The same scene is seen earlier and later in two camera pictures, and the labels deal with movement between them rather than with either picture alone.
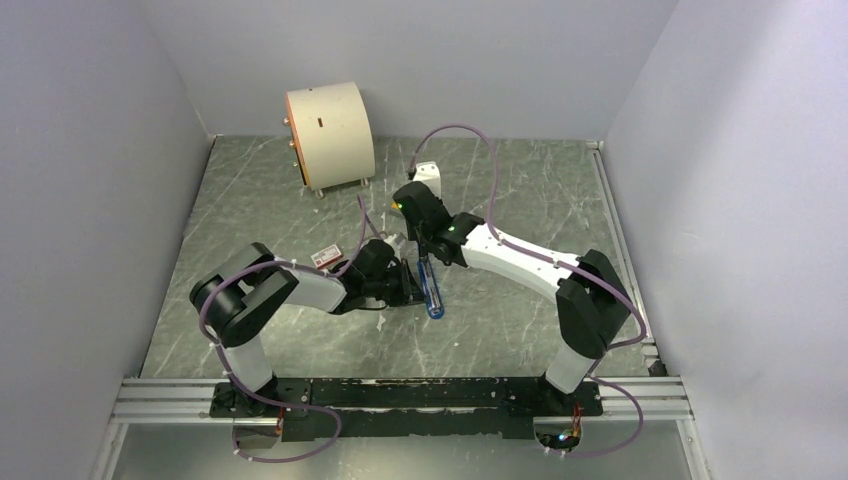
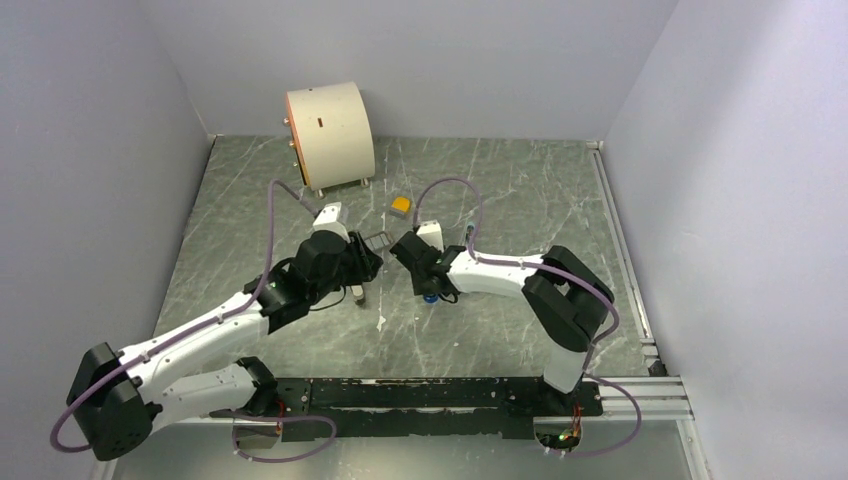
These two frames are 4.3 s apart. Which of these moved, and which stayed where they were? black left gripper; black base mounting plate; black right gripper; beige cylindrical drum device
Moved: black left gripper; black right gripper
Stayed: beige cylindrical drum device; black base mounting plate
